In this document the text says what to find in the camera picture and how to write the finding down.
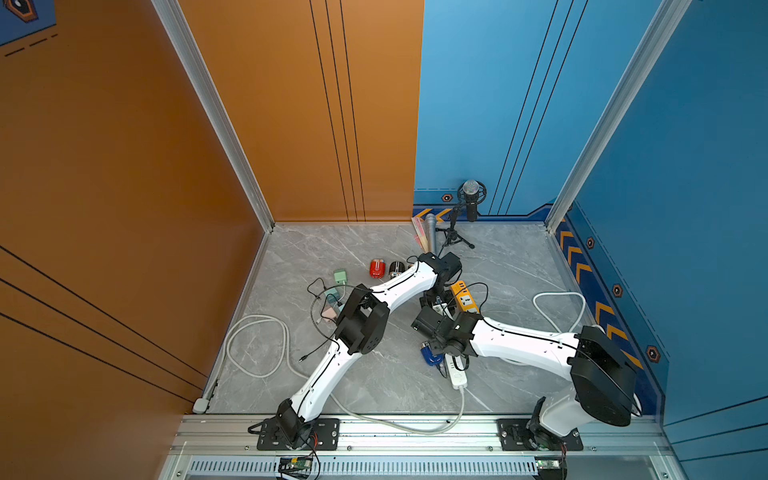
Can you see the yellow power strip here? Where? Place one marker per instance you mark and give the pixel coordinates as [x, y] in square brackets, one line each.
[463, 298]

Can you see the teal USB charger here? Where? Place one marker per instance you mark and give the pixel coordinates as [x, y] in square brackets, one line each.
[332, 295]

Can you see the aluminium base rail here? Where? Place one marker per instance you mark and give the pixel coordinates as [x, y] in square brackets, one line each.
[242, 447]

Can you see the white power strip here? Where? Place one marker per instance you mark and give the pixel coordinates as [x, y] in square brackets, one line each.
[453, 365]

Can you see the green USB charger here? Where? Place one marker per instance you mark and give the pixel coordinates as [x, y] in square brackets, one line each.
[340, 277]

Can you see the black electric shaver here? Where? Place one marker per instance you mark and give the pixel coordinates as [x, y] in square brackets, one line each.
[396, 268]

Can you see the black microphone on tripod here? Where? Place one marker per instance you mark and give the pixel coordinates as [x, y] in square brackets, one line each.
[469, 196]

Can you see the pink USB charger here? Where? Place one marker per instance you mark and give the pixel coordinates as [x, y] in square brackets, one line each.
[329, 314]

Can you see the grey handheld microphone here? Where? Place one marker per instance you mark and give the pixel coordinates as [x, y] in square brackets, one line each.
[430, 222]

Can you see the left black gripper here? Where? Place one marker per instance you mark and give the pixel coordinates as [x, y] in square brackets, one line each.
[450, 296]

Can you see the red electric shaver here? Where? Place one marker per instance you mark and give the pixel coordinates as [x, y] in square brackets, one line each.
[377, 268]

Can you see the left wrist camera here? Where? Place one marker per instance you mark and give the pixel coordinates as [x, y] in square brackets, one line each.
[448, 267]

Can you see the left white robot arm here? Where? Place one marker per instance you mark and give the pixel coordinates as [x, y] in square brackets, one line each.
[359, 329]

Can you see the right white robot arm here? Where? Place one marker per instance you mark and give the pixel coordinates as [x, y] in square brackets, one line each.
[601, 379]

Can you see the blue electric shaver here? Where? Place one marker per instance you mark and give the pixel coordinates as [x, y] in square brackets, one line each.
[431, 358]

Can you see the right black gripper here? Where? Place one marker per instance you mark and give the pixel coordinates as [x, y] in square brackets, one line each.
[433, 346]

